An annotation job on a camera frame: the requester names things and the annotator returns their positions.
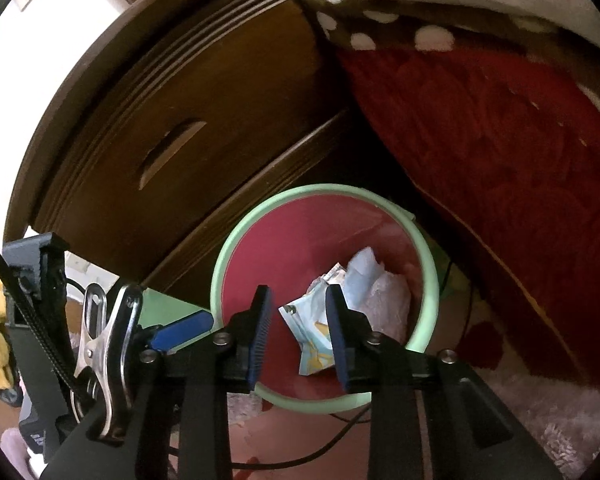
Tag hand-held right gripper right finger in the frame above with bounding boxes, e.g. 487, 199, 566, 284
326, 285, 563, 480

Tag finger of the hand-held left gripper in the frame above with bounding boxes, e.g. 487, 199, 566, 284
150, 309, 216, 353

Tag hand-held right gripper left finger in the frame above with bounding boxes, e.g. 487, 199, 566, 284
40, 285, 274, 480

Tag wet wipes packet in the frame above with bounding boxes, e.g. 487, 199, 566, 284
278, 262, 348, 376

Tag red bin with green rim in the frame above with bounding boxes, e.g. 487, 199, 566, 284
210, 184, 440, 416

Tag person's left forearm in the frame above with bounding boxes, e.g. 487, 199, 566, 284
0, 427, 33, 478

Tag green foam floor mat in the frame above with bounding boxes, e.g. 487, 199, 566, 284
140, 285, 203, 323

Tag metal spring clip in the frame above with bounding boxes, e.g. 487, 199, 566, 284
72, 282, 144, 442

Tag nightstand drawer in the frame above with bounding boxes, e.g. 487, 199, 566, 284
140, 110, 362, 311
32, 0, 353, 266

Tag dark wooden nightstand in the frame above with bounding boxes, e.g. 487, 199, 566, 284
2, 0, 362, 311

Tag red bed cloth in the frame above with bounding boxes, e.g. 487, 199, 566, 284
337, 45, 600, 391

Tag purple fluffy rug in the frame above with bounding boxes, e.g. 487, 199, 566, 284
480, 367, 600, 466

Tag brown polka dot blanket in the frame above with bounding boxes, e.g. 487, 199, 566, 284
300, 0, 600, 61

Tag white wall socket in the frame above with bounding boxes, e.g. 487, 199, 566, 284
66, 254, 121, 281

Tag black braided cable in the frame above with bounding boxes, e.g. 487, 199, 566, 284
0, 230, 78, 393

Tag thin floor cable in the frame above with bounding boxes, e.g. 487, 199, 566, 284
230, 402, 377, 472
439, 259, 477, 363

